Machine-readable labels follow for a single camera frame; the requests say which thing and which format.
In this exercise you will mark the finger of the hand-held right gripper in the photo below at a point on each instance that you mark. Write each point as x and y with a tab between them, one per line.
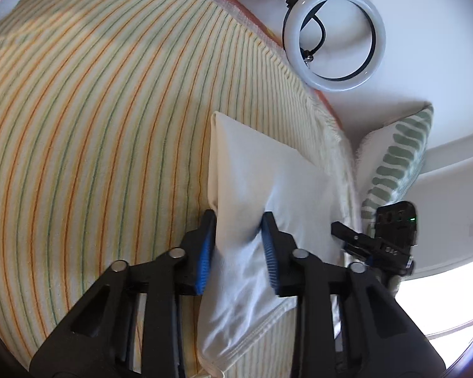
347	233

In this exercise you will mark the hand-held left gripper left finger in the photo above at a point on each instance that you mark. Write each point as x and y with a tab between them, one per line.
205	252

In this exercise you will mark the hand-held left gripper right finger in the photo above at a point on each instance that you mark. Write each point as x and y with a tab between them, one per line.
270	256

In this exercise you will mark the white tank top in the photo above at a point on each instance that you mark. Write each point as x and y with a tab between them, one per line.
256	177

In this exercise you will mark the green striped pillow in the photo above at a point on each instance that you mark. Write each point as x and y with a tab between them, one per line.
394	157

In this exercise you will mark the striped bed sheet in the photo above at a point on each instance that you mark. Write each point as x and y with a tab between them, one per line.
326	100

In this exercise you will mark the yellow striped sheet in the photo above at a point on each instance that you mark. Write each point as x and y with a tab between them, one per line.
82	126

